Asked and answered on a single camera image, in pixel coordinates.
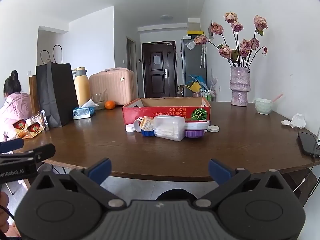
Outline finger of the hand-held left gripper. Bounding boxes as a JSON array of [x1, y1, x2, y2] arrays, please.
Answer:
[[0, 138, 25, 153], [0, 144, 56, 162]]

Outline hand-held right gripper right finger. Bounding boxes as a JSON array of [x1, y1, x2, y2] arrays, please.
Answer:
[[195, 159, 288, 209]]

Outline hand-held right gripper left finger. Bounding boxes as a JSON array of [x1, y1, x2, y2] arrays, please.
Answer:
[[34, 158, 125, 210]]

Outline cream plug adapter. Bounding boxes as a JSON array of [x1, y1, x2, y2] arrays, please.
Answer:
[[140, 116, 155, 130]]

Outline clear cotton swab box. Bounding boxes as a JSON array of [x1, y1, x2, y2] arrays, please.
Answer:
[[153, 115, 186, 141]]

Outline red cardboard box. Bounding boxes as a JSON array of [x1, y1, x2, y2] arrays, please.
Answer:
[[122, 97, 212, 125]]

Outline person's left hand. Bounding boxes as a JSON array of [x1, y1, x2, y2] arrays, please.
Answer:
[[0, 192, 20, 237]]

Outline red label snack packet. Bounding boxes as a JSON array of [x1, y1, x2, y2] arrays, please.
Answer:
[[26, 121, 45, 136], [12, 119, 30, 135]]

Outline silver foil snack packet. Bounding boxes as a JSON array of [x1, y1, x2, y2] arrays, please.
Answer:
[[30, 110, 50, 132]]

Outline brown paper bag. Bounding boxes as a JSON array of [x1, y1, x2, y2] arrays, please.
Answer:
[[29, 75, 40, 115]]

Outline blue tissue box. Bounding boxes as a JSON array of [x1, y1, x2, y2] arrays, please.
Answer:
[[72, 99, 99, 120]]

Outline black paper bag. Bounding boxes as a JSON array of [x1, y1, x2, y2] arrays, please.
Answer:
[[36, 44, 79, 128]]

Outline clear glass cup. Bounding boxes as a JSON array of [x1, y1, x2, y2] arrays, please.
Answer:
[[91, 92, 107, 110]]

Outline pale green bowl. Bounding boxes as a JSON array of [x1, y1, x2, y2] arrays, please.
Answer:
[[254, 98, 274, 115]]

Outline yellow thermos jug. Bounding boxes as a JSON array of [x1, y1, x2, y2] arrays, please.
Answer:
[[72, 67, 91, 107]]

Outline pink suitcase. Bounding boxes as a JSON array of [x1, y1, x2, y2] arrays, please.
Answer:
[[89, 67, 135, 106]]

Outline pink textured vase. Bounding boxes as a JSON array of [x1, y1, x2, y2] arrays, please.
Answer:
[[229, 66, 251, 106]]

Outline yellow watering can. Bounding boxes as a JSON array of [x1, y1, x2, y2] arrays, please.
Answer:
[[184, 81, 200, 93]]

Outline white dried branches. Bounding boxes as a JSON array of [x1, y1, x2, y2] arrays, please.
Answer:
[[209, 70, 218, 90]]

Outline crumpled white tissue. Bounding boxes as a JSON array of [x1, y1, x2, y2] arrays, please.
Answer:
[[281, 113, 306, 129]]

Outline black smartphone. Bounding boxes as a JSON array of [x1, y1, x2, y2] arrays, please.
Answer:
[[297, 132, 320, 158]]

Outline blue folding rack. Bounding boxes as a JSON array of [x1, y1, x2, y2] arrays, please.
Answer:
[[189, 74, 207, 87]]

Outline grey refrigerator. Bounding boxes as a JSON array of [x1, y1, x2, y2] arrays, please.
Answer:
[[181, 36, 207, 97]]

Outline dark brown door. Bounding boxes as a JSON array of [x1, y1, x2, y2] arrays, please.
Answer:
[[141, 41, 178, 98]]

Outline wire storage rack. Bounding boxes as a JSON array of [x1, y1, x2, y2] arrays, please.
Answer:
[[199, 87, 217, 102]]

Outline black charging cable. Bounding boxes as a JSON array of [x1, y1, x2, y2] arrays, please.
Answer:
[[292, 155, 317, 198]]

